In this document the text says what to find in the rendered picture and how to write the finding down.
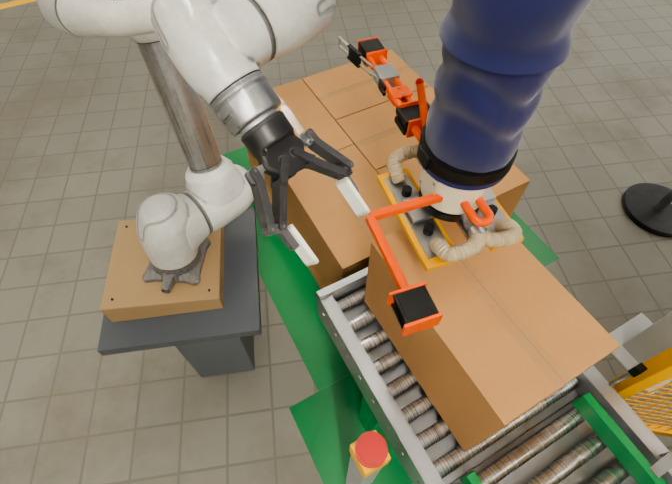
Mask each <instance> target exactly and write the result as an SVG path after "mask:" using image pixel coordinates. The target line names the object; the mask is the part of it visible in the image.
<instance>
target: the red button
mask: <svg viewBox="0 0 672 484"><path fill-rule="evenodd" d="M355 454H356V457H357V459H358V461H359V462H360V463H361V464H362V465H363V466H365V467H367V468H377V467H379V466H381V465H382V464H383V463H384V461H385V460H386V458H387V455H388V446H387V443H386V441H385V439H384V438H383V437H382V436H381V435H380V434H378V433H376V432H372V431H369V432H365V433H363V434H362V435H361V436H360V437H359V438H358V439H357V442H356V445H355Z"/></svg>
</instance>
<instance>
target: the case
mask: <svg viewBox="0 0 672 484"><path fill-rule="evenodd" d="M438 220H439V222H440V223H441V225H442V227H443V228H444V230H445V232H446V233H447V235H448V237H449V238H450V240H451V242H452V243H453V245H454V246H456V245H459V244H462V243H464V242H467V241H468V240H467V239H466V237H465V236H464V234H463V232H462V231H461V229H460V228H459V226H458V224H457V223H456V222H447V221H443V220H440V219H438ZM385 238H386V240H387V242H388V244H389V246H390V248H391V250H392V252H393V254H394V256H395V258H396V260H397V262H398V264H399V266H400V268H401V270H402V272H403V274H404V276H405V278H406V280H407V282H408V284H409V286H411V285H414V284H418V283H421V282H424V281H426V283H427V285H426V288H427V290H428V292H429V294H430V296H431V298H432V300H433V302H434V304H435V306H436V308H437V309H438V311H439V313H440V312H442V313H443V317H442V319H441V321H440V323H439V324H438V325H436V326H433V327H430V328H427V329H424V330H421V331H418V332H415V333H412V334H409V335H407V336H404V337H402V335H401V332H402V329H401V327H400V324H399V322H398V320H397V318H396V316H395V313H394V311H393V309H392V307H391V305H388V304H387V300H388V295H389V293H390V292H393V291H396V290H398V288H397V285H396V283H395V281H394V279H393V277H392V275H391V273H390V271H389V269H388V267H387V265H386V263H385V260H384V258H383V256H382V254H381V252H380V250H379V248H378V246H377V244H376V242H375V241H373V242H371V248H370V257H369V265H368V273H367V282H366V290H365V298H364V301H365V302H366V304H367V305H368V307H369V308H370V310H371V311H372V313H373V314H374V316H375V317H376V319H377V320H378V322H379V323H380V325H381V326H382V328H383V329H384V331H385V332H386V334H387V336H388V337H389V339H390V340H391V342H392V343H393V345H394V346H395V348H396V349H397V351H398V352H399V354H400V355H401V357H402V358H403V360H404V361H405V363H406V364H407V366H408V367H409V369H410V370H411V372H412V373H413V375H414V376H415V378H416V379H417V381H418V382H419V384H420V385H421V387H422V389H423V390H424V392H425V393H426V395H427V396H428V398H429V399H430V401H431V402H432V404H433V405H434V407H435V408H436V410H437V411H438V413H439V414H440V416H441V417H442V419H443V420H444V422H445V423H446V425H447V426H448V428H449V429H450V431H451V432H452V434H453V435H454V437H455V438H456V440H457V441H458V443H459V445H460V446H461V448H462V449H463V451H464V452H466V451H468V450H469V449H471V448H472V447H474V446H475V445H477V444H478V443H480V442H481V441H483V440H485V439H486V438H488V437H489V436H491V435H492V434H494V433H495V432H497V431H498V430H500V429H501V428H503V427H505V426H506V425H508V424H509V423H510V422H512V421H513V420H515V419H516V418H518V417H519V416H521V415H522V414H523V413H525V412H526V411H528V410H529V409H531V408H532V407H534V406H535V405H536V404H538V403H539V402H541V401H542V400H544V399H545V398H547V397H548V396H549V395H551V394H552V393H554V392H555V391H557V390H558V389H559V388H561V387H562V386H564V385H565V384H567V383H568V382H570V381H571V380H572V379H574V378H575V377H577V376H578V375H580V374H581V373H583V372H584V371H585V370H587V369H588V368H590V367H591V366H593V365H594V364H596V363H597V362H598V361H600V360H601V359H603V358H604V357H606V356H607V355H609V354H610V353H611V352H613V351H614V350H616V349H617V348H619V347H620V345H619V343H618V342H617V341H616V340H615V339H614V338H613V337H612V336H611V335H610V334H609V333H608V332H607V331H606V330H605V329H604V328H603V327H602V326H601V325H600V324H599V323H598V322H597V321H596V320H595V319H594V318H593V317H592V316H591V315H590V314H589V313H588V311H587V310H586V309H585V308H584V307H583V306H582V305H581V304H580V303H579V302H578V301H577V300H576V299H575V298H574V297H573V296H572V295H571V294H570V293H569V292H568V291H567V290H566V289H565V288H564V287H563V286H562V285H561V284H560V283H559V282H558V281H557V279H556V278H555V277H554V276H553V275H552V274H551V273H550V272H549V271H548V270H547V269H546V268H545V267H544V266H543V265H542V264H541V263H540V262H539V261H538V260H537V259H536V258H535V257H534V256H533V255H532V254H531V253H530V252H529V251H528V250H527V249H526V248H525V246H524V245H523V244H522V243H521V242H520V243H516V244H514V245H511V246H507V247H504V248H501V249H497V250H494V251H490V249H489V248H488V247H487V246H485V247H484V249H483V250H481V252H480V253H478V254H477V255H474V256H473V257H470V258H467V259H466V260H465V259H464V260H463V261H462V260H460V261H459V262H456V263H453V264H450V265H447V266H444V267H440V268H437V269H434V270H431V271H428V272H426V271H425V269H424V267H423V265H422V263H421V261H420V260H419V258H418V256H417V254H416V252H415V250H414V248H413V246H412V245H411V243H410V241H409V239H408V237H407V235H406V233H405V231H404V230H403V228H400V229H398V230H396V231H394V232H392V233H390V234H387V235H385Z"/></svg>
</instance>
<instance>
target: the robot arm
mask: <svg viewBox="0 0 672 484"><path fill-rule="evenodd" d="M37 4H38V6H39V8H40V11H41V13H42V14H43V16H44V18H45V19H46V20H47V21H48V22H49V23H50V24H51V25H52V26H53V27H55V28H56V29H58V30H59V31H61V32H63V33H65V34H68V35H70V36H73V37H82V38H96V37H127V36H128V37H129V38H130V39H131V40H133V41H134V42H135V43H137V45H138V47H139V50H140V52H141V54H142V57H143V59H144V62H145V64H146V66H147V69H148V71H149V73H150V76H151V78H152V81H153V83H154V85H155V88H156V90H157V92H158V95H159V97H160V100H161V102H162V104H163V107H164V109H165V111H166V114H167V116H168V118H169V121H170V123H171V126H172V128H173V130H174V133H175V135H176V137H177V140H178V142H179V145H180V147H181V149H182V152H183V154H184V156H185V159H186V161H187V164H188V169H187V171H186V173H185V180H186V191H185V192H183V193H182V194H174V193H157V194H154V195H151V196H149V197H148V198H146V199H145V200H144V201H143V202H142V203H141V204H140V206H139V208H138V210H137V214H136V230H137V235H138V238H139V241H140V243H141V246H142V248H143V250H144V252H145V253H146V255H147V257H148V258H149V259H150V261H149V264H148V267H147V269H146V271H145V272H144V274H143V275H142V279H143V281H144V282H145V283H150V282H162V288H161V291H162V292H163V293H166V294H169V293H170V292H171V290H172V288H173V286H174V284H175V283H187V284H190V285H194V286H196V285H198V284H199V283H200V282H201V278H200V274H201V270H202V266H203V263H204V259H205V255H206V251H207V249H208V247H209V246H210V244H211V243H210V240H209V239H208V238H207V237H208V236H209V235H210V234H211V233H213V232H215V231H217V230H219V229H220V228H222V227H224V226H226V225H227V224H229V223H230V222H232V221H233V220H234V219H236V218H237V217H239V216H240V215H241V214H242V213H244V212H245V211H246V210H247V209H248V207H249V206H250V205H251V204H252V202H253V201H254V203H255V208H256V212H257V216H258V221H259V225H260V229H261V234H262V235H263V236H264V237H267V236H270V235H273V234H276V235H278V236H279V237H280V239H281V240H282V241H283V243H284V244H285V245H286V247H287V248H288V249H289V250H290V251H292V250H295V251H296V253H297V254H298V255H299V257H300V258H301V259H302V261H303V262H304V264H305V265H306V266H310V265H314V264H317V263H318V262H319V260H318V258H317V257H316V256H315V254H314V253H313V251H312V250H311V249H310V247H309V246H308V245H307V243H306V242H305V240H304V239H303V238H302V236H301V235H300V234H299V232H298V231H297V229H296V228H295V227H294V225H293V224H290V225H287V184H288V180H289V179H290V178H292V177H293V176H295V175H296V173H298V172H299V171H301V170H303V169H310V170H312V171H315V172H318V173H320V174H323V175H326V176H328V177H331V178H334V179H337V180H339V181H337V182H336V183H335V184H336V186H337V187H338V189H339V190H340V192H341V193H342V195H343V196H344V198H345V199H346V201H347V202H348V203H349V205H350V206H351V208H352V209H353V211H354V212H355V214H356V215H357V217H359V216H362V215H365V214H368V213H369V212H370V210H369V208H368V207H367V205H366V204H365V202H364V201H363V199H362V198H361V196H360V195H359V193H358V192H359V189H358V187H357V186H356V184H355V182H354V181H353V179H352V178H351V176H350V175H352V173H353V171H352V169H351V168H352V167H354V163H353V161H351V160H350V159H348V158H347V157H346V156H344V155H343V154H341V153H340V152H339V151H337V150H336V149H334V148H333V147H331V146H330V145H329V144H327V143H326V142H324V141H323V140H322V139H320V138H319V137H318V135H317V134H316V133H315V132H314V130H313V129H311V128H309V129H307V130H306V131H305V132H303V133H302V134H301V135H300V137H297V136H296V135H295V133H294V128H293V126H292V125H291V123H290V122H289V120H288V119H287V118H286V116H285V115H284V113H283V112H282V111H280V110H279V111H277V110H276V109H277V108H278V107H279V106H280V104H281V101H280V99H279V97H278V96H277V94H276V93H275V91H274V90H273V88H272V87H271V86H270V84H269V83H268V81H267V80H266V77H265V76H264V74H263V73H262V72H261V71H260V68H261V67H262V66H264V65H265V64H266V63H268V62H270V61H272V60H274V59H276V58H279V57H282V56H285V55H287V54H289V53H291V52H293V51H295V50H296V49H298V48H300V47H302V46H303V45H305V44H306V43H308V42H309V41H311V40H312V39H314V38H315V37H317V36H318V35H319V34H320V33H321V32H322V31H323V30H324V29H325V28H326V27H327V25H328V24H329V23H330V21H331V20H332V18H333V16H334V13H335V6H336V0H37ZM199 95H200V96H201V97H203V98H204V99H205V100H206V102H207V103H208V104H209V105H210V106H211V108H212V110H213V112H214V113H216V115H217V116H218V117H219V119H220V120H221V121H222V123H223V124H224V126H225V127H226V128H227V130H228V131H229V133H230V134H231V135H232V136H237V135H239V134H242V137H241V141H242V142H243V144H244V145H245V147H246V148H247V149H248V151H249V152H250V154H251V155H252V156H253V157H254V158H256V159H257V161H258V163H259V166H258V167H253V168H251V169H250V170H248V171H247V170H246V169H245V168H244V167H242V166H239V165H236V164H233V163H232V161H231V160H229V159H228V158H226V157H224V156H222V155H220V152H219V150H218V147H217V144H216V141H215V138H214V136H213V133H212V130H211V127H210V125H209V122H208V119H207V116H206V113H205V111H204V108H203V105H202V102H201V99H200V97H199ZM305 146H306V147H308V148H309V149H310V150H311V151H313V152H314V153H316V154H317V155H319V156H320V157H322V158H323V159H325V160H326V161H325V160H322V159H320V158H317V157H316V155H314V154H311V153H309V152H306V151H305V150H304V147H305ZM264 173H265V174H267V175H270V186H271V189H272V208H271V204H270V200H269V195H268V191H267V187H266V183H265V180H264V178H265V174H264Z"/></svg>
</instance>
